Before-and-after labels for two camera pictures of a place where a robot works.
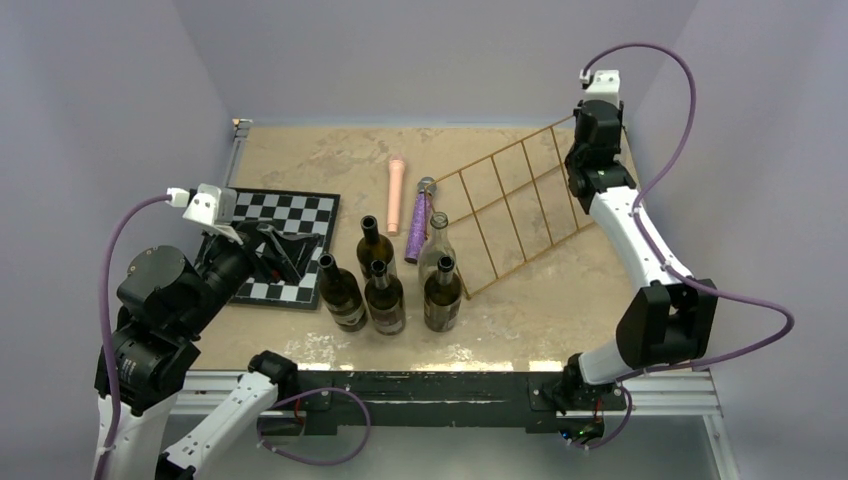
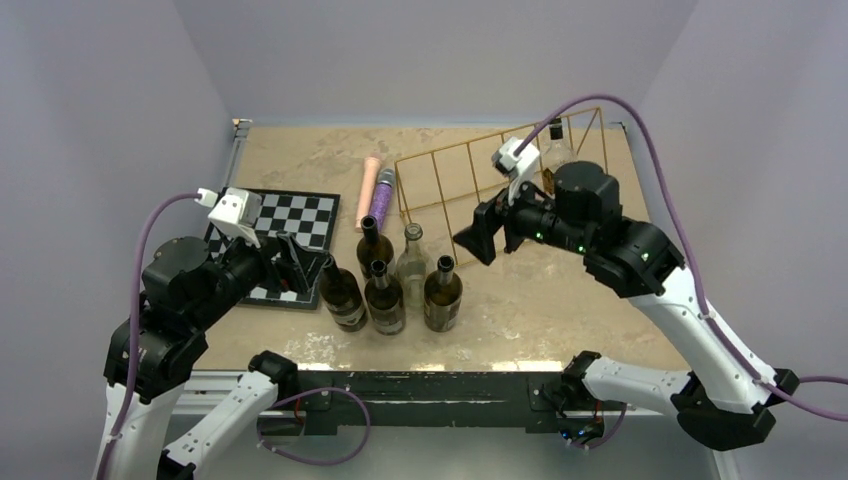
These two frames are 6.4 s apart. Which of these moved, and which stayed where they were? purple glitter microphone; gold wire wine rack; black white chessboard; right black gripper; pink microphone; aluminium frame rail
Moved: gold wire wine rack; pink microphone; right black gripper; purple glitter microphone
Stayed: aluminium frame rail; black white chessboard
